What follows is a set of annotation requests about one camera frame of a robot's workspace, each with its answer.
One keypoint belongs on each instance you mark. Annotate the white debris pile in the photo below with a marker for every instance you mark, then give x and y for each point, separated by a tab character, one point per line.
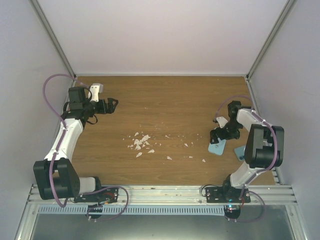
140	144

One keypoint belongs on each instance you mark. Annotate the light blue phone case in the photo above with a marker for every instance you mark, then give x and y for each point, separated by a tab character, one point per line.
217	148

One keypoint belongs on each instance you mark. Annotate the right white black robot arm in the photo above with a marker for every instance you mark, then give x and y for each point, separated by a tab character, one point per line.
263	151

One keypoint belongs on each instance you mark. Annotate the wrist white camera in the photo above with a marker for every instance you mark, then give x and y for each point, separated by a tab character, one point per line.
221	121
94	90

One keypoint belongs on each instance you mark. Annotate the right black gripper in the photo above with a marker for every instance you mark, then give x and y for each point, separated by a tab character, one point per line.
222	136

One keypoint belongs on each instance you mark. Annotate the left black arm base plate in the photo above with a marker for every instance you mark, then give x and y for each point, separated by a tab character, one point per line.
106	196

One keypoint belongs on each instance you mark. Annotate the left aluminium corner post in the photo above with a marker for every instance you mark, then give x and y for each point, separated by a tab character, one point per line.
52	36

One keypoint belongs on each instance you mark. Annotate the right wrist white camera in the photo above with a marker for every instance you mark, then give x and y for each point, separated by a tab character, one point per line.
221	121

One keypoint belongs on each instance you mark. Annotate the aluminium corner post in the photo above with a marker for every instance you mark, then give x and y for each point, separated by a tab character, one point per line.
284	13
52	36

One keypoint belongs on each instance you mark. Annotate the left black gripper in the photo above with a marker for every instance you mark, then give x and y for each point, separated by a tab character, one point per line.
110	109

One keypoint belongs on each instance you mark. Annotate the right aluminium corner post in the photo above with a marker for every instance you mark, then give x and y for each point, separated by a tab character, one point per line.
284	13

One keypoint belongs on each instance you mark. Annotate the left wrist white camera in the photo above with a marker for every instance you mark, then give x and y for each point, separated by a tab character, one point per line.
94	90

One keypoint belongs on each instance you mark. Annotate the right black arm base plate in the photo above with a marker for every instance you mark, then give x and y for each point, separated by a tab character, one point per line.
228	195

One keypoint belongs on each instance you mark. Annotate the grey slotted cable duct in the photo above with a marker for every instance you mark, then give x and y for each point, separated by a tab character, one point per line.
176	210

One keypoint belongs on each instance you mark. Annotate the aluminium front rail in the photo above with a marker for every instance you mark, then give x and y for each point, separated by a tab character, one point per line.
190	195

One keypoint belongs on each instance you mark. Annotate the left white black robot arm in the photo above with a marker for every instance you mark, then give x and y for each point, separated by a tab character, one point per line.
55	176

